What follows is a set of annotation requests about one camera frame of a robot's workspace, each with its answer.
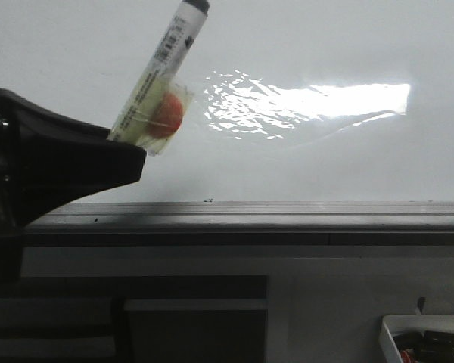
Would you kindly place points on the white marker with taped magnet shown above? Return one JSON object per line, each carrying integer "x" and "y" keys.
{"x": 155, "y": 108}

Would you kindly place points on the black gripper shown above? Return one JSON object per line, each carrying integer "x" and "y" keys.
{"x": 48, "y": 160}

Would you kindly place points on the dark cabinet below board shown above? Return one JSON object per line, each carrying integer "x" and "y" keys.
{"x": 134, "y": 319}

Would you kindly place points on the red marker in tray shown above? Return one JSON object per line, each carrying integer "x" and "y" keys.
{"x": 405, "y": 344}

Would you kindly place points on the white whiteboard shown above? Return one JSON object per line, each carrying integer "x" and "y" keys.
{"x": 293, "y": 100}

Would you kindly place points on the white marker tray box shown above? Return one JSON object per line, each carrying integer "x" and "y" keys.
{"x": 393, "y": 325}

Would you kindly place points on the metal wall hook left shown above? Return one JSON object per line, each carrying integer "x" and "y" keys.
{"x": 420, "y": 304}

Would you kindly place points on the black marker in tray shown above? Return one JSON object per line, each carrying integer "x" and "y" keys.
{"x": 436, "y": 346}

